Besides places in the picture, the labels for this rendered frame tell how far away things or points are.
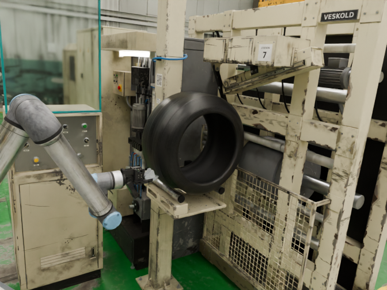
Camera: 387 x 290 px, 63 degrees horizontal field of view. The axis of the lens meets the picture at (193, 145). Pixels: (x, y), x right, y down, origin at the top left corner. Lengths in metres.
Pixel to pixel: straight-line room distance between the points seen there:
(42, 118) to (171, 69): 0.95
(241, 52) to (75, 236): 1.64
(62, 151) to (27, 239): 1.15
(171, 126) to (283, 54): 0.65
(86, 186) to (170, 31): 1.04
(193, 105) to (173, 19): 0.59
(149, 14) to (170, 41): 9.87
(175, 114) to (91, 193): 0.56
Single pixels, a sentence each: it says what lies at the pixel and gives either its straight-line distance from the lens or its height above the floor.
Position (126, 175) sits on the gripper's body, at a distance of 1.65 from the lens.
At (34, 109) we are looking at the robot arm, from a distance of 1.28.
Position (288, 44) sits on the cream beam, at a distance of 1.68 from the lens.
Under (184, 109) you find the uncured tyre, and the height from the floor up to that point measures 1.40.
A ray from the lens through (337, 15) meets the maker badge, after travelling 1.82.
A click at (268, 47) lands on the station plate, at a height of 1.72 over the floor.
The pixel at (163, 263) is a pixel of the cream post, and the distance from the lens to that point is 2.43.
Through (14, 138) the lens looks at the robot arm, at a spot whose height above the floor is 1.30.
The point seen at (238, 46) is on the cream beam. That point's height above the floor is 1.73.
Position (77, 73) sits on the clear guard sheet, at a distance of 2.14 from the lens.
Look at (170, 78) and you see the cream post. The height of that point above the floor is 1.53.
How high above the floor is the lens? 1.63
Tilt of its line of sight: 15 degrees down
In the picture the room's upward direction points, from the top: 4 degrees clockwise
